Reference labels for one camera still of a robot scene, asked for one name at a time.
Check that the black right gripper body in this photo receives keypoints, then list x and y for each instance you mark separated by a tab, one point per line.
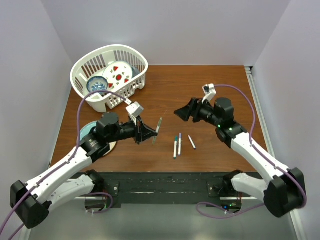
201	110

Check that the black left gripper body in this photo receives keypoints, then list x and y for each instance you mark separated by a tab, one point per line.
135	131

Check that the grey green pen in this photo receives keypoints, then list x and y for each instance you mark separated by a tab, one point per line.
157	130

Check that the white purple-tip marker pen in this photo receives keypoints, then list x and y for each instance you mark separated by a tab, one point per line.
180	144

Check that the white green-end marker pen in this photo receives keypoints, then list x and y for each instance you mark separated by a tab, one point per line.
175	147

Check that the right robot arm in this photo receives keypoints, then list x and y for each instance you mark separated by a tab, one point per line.
280	188

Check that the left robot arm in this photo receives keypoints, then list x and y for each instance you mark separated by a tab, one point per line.
34	200

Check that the thin white blue-end pen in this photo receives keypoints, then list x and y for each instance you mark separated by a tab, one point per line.
192	142

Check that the light blue plate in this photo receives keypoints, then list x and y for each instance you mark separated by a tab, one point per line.
86	130

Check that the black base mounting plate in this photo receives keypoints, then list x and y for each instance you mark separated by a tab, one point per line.
163	188

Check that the blue rimmed plate behind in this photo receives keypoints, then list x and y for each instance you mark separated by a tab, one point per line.
135	71

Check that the white watermelon pattern plate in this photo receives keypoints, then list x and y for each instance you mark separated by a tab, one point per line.
117	74

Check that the blue white patterned bowl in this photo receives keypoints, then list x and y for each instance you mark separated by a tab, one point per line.
97	83

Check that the white plastic dish basket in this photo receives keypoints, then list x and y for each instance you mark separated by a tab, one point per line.
95	62

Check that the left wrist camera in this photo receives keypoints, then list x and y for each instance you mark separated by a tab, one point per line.
134	110

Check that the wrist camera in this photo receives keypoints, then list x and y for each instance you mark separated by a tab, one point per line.
134	110
209	92

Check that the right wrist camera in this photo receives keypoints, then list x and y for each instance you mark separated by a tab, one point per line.
209	92

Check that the aluminium frame rail right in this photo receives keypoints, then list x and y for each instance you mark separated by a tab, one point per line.
294	215

